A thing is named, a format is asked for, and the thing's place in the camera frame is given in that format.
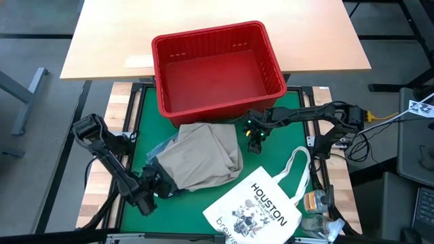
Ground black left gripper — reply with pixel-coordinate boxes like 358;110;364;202
134;165;172;217

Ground light blue denim jeans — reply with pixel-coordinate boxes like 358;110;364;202
146;134;179;165

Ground beige garment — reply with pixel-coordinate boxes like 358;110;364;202
155;121;244;192

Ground red plastic laundry bin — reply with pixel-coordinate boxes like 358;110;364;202
151;20;288;129

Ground white printed tote bag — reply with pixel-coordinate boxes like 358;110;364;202
202;146;312;244

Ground wooden side board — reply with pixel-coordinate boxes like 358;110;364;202
76;81;135;230
311;86;362;235

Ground orange label pump bottle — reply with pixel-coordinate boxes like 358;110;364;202
303;185;336;214

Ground yellow power plug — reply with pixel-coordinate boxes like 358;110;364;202
365;110;401;123

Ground clear spray bottle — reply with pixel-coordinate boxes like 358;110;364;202
300;216;346;243

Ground white label strip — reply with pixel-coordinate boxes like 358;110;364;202
124;54;155;69

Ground light wooden desk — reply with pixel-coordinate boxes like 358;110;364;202
60;0;372;81

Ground grey metal table leg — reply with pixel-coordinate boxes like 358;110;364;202
0;66;49;136

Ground grey side desk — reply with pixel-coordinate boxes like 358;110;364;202
396;87;434;188

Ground white printed paper flag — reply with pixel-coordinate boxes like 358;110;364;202
408;99;434;119

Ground dark laptop keyboard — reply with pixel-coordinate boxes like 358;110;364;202
412;186;434;235

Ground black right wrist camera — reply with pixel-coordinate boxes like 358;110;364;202
248;141;264;155

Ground black metal table frame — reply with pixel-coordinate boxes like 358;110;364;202
33;81;361;244

